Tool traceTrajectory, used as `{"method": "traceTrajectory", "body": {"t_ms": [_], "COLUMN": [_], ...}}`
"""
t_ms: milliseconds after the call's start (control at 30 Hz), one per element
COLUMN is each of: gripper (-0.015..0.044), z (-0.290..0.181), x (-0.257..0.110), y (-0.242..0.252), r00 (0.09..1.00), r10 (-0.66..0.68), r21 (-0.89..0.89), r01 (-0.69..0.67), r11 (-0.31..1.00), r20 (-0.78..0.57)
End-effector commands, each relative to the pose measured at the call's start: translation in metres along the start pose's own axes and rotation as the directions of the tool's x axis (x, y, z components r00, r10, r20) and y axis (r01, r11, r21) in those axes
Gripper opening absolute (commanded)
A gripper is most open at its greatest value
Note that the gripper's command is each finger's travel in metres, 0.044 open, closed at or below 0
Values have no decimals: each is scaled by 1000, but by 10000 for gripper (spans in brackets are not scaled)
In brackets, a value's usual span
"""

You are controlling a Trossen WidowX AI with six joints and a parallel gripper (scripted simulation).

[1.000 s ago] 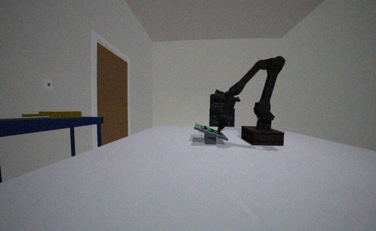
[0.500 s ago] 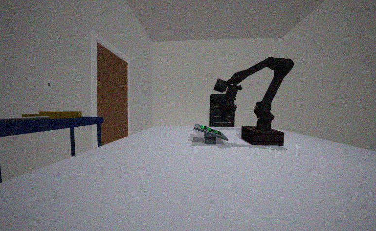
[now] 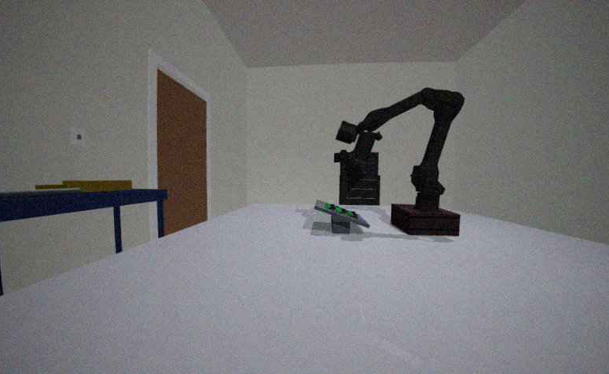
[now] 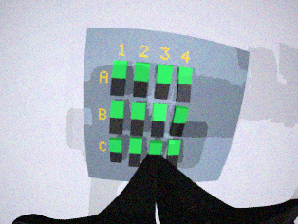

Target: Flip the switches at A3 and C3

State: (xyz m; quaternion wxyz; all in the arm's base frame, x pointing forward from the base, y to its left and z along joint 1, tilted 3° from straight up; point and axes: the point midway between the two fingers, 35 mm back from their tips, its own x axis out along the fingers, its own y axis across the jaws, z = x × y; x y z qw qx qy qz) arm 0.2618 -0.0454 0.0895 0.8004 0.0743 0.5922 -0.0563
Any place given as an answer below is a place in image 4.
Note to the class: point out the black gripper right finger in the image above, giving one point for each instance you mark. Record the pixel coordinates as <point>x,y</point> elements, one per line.
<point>179,201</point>

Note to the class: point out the grey switch panel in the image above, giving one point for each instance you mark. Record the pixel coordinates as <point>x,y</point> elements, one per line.
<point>157,93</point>

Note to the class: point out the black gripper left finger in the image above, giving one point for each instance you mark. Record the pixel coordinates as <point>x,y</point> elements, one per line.
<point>136,204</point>

